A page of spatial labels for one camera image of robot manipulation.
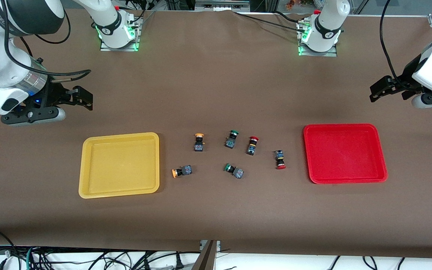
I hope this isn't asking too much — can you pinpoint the red push button switch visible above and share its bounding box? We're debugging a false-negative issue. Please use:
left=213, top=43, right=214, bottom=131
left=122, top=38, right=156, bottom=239
left=246, top=136, right=260, bottom=156
left=274, top=150, right=287, bottom=170

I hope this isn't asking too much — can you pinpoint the yellow plastic tray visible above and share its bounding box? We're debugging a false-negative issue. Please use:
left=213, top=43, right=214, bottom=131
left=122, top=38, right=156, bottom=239
left=78, top=132, right=161, bottom=199

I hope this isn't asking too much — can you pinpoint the grey metal box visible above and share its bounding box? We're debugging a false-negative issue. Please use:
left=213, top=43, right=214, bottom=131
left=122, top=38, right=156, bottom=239
left=195, top=0, right=251, bottom=12

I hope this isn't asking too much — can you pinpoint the red plastic tray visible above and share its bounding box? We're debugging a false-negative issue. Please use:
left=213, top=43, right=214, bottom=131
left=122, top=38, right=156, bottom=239
left=303, top=123, right=388, bottom=185

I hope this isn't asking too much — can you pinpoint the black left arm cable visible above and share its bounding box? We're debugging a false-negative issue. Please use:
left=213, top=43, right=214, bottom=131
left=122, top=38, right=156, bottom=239
left=379, top=0, right=411, bottom=90

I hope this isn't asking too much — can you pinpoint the green push button switch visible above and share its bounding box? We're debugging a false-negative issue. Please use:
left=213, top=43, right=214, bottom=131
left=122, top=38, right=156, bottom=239
left=224, top=163, right=245, bottom=179
left=224, top=130, right=239, bottom=149

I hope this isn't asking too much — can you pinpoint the long black table cable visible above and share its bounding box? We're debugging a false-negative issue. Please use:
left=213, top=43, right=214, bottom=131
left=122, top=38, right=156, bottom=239
left=232, top=10, right=307, bottom=33

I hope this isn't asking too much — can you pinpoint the green floor cable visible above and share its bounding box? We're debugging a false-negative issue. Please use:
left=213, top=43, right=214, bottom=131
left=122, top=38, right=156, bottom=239
left=25, top=246, right=36, bottom=270

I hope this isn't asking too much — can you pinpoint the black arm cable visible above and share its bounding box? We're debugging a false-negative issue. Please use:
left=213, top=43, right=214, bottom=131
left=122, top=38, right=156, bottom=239
left=379, top=0, right=411, bottom=90
left=2, top=0, right=92, bottom=81

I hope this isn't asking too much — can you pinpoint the white metal bracket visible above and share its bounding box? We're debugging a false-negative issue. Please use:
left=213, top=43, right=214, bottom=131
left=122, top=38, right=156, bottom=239
left=200, top=240, right=221, bottom=253

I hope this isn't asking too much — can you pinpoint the black base cable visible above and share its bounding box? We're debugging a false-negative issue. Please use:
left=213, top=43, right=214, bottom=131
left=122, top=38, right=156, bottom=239
left=124, top=3, right=156, bottom=30

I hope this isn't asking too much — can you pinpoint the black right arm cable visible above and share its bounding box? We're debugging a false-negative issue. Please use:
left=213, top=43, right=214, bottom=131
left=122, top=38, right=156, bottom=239
left=2, top=0, right=92, bottom=81

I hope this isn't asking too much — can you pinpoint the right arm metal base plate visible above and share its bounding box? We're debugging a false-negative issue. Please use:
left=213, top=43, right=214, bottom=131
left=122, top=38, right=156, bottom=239
left=99, top=15, right=140, bottom=52

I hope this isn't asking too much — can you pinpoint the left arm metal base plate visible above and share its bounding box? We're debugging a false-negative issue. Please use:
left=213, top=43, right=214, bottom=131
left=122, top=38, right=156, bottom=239
left=298, top=19, right=338, bottom=57

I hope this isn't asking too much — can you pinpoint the wooden table beam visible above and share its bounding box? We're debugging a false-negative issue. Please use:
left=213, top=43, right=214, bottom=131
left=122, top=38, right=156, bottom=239
left=192, top=240, right=219, bottom=270

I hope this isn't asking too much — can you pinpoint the short black table cable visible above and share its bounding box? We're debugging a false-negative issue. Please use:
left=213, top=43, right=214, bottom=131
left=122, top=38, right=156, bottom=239
left=275, top=10, right=307, bottom=23

